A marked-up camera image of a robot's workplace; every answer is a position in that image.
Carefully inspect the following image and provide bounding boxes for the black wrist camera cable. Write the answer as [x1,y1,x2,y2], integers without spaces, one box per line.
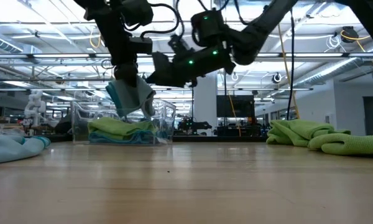
[124,2,186,40]

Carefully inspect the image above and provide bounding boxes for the clear plastic bin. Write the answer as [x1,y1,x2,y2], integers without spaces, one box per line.
[70,98,177,146]

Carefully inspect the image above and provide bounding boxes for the black monitor screen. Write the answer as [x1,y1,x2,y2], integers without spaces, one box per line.
[216,95,256,118]

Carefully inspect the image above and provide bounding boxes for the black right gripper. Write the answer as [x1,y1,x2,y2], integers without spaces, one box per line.
[145,43,237,88]

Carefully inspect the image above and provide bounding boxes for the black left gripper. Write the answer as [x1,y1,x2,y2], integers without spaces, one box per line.
[110,32,139,88]

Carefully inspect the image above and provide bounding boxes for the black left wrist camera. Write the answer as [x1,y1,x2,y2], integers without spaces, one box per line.
[129,36,154,55]

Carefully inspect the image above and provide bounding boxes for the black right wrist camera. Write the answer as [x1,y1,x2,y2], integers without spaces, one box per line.
[168,34,195,62]

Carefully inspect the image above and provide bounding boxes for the black hanging arm cable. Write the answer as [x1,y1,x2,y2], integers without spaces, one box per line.
[285,9,297,121]

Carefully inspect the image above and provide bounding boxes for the black ceiling cable reel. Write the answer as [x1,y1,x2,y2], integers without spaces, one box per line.
[340,26,360,40]

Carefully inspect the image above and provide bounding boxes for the green microfiber towel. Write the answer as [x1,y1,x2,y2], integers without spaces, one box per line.
[266,119,351,147]
[87,117,158,139]
[307,133,373,156]

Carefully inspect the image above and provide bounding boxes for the white hanging cable coil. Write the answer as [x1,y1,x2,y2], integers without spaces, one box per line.
[325,34,341,52]

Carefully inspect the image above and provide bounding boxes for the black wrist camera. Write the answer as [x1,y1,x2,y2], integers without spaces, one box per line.
[168,34,195,62]
[129,36,154,55]

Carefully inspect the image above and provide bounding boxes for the white pillar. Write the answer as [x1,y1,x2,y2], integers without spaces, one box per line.
[193,73,219,136]

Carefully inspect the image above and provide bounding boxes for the black hanging cable loop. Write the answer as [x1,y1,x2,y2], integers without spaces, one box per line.
[101,58,116,70]

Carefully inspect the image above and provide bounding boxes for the yellow cable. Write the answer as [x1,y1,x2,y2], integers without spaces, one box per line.
[228,93,242,138]
[276,23,301,121]

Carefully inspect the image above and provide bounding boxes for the white robot figure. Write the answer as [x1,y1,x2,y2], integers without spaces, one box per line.
[24,90,47,127]

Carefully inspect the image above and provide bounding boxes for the dark equipment table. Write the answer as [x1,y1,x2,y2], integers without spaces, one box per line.
[216,117,268,138]

